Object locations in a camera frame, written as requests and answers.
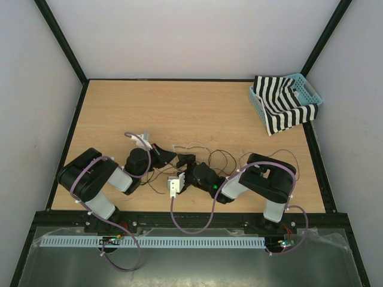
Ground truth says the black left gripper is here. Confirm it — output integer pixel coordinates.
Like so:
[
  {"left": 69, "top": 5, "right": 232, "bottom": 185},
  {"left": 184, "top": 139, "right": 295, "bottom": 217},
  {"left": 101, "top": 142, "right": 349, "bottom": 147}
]
[{"left": 138, "top": 143, "right": 177, "bottom": 179}]

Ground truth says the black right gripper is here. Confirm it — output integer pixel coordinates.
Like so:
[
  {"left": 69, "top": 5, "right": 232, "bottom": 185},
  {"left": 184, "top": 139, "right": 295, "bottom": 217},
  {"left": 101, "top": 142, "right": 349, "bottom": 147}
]
[{"left": 176, "top": 153, "right": 212, "bottom": 195}]

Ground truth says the grey wire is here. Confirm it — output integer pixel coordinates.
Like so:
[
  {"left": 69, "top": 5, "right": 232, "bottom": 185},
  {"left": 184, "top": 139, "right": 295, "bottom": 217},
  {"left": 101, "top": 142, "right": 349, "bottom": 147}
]
[{"left": 143, "top": 142, "right": 237, "bottom": 180}]

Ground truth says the white wire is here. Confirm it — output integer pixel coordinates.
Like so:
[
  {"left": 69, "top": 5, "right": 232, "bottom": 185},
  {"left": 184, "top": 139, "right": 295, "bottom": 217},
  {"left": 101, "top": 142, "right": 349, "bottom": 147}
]
[{"left": 128, "top": 142, "right": 240, "bottom": 201}]

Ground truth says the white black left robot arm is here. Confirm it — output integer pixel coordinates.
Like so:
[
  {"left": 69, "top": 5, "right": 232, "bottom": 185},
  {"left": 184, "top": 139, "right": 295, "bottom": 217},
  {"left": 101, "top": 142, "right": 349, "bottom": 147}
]
[{"left": 56, "top": 144, "right": 177, "bottom": 232}]

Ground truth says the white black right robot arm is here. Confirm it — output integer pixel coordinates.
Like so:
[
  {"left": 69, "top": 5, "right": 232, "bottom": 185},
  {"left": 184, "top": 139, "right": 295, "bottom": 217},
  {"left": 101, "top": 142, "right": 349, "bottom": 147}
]
[{"left": 168, "top": 153, "right": 297, "bottom": 233}]

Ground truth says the black white striped cloth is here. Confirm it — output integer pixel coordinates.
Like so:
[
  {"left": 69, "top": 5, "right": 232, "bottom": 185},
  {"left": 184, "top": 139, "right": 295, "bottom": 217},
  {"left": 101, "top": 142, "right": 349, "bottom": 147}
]
[{"left": 253, "top": 75, "right": 319, "bottom": 136}]

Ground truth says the light blue perforated basket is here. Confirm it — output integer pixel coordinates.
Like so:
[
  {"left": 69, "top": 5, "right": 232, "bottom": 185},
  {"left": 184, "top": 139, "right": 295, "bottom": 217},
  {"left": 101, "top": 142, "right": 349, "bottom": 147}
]
[{"left": 248, "top": 73, "right": 323, "bottom": 124}]

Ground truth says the grey metal front plate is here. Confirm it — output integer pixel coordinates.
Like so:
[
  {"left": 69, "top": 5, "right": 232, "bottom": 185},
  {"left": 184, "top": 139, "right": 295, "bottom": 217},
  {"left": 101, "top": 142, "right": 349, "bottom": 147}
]
[{"left": 19, "top": 228, "right": 361, "bottom": 286}]

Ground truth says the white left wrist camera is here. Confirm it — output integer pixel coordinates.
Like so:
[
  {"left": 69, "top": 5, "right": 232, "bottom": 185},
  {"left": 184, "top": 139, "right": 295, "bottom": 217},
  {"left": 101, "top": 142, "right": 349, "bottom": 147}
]
[{"left": 129, "top": 132, "right": 152, "bottom": 150}]

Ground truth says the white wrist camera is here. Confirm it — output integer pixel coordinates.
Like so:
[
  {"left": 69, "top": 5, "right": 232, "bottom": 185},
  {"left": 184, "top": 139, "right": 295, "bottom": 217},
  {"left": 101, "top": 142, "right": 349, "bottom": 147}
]
[
  {"left": 167, "top": 172, "right": 185, "bottom": 198},
  {"left": 129, "top": 132, "right": 152, "bottom": 150}
]

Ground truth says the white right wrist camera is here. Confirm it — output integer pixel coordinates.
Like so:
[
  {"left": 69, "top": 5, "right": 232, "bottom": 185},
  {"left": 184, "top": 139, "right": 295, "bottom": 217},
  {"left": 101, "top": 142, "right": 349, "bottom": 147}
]
[{"left": 167, "top": 172, "right": 185, "bottom": 198}]

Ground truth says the white slotted cable duct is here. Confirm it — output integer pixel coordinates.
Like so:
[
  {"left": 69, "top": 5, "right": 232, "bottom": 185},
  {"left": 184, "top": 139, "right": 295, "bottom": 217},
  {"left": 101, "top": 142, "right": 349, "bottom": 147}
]
[{"left": 39, "top": 236, "right": 265, "bottom": 249}]

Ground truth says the black cage frame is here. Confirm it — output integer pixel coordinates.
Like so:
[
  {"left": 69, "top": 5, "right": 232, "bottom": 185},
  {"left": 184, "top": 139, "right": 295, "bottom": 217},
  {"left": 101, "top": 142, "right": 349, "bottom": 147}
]
[{"left": 10, "top": 0, "right": 370, "bottom": 286}]

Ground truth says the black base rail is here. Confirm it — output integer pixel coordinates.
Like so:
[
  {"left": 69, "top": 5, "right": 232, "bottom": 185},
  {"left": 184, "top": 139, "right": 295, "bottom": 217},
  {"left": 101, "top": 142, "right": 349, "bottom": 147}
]
[{"left": 32, "top": 210, "right": 351, "bottom": 237}]

